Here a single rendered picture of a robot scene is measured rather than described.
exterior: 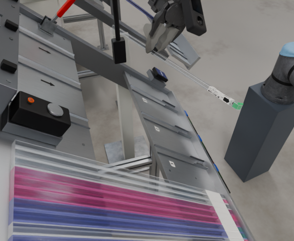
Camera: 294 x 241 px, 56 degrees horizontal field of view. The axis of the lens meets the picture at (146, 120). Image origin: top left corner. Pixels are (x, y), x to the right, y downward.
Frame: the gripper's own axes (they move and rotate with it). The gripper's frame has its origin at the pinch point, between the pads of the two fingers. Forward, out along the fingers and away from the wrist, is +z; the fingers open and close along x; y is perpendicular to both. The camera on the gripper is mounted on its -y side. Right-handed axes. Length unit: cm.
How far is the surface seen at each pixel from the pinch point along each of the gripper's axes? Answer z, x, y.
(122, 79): 14.7, -1.0, 6.1
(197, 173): 14.0, -6.3, -29.3
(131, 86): 11.5, 0.8, -0.8
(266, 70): 19, -169, 53
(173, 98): 14.1, -18.0, -1.0
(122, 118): 52, -32, 27
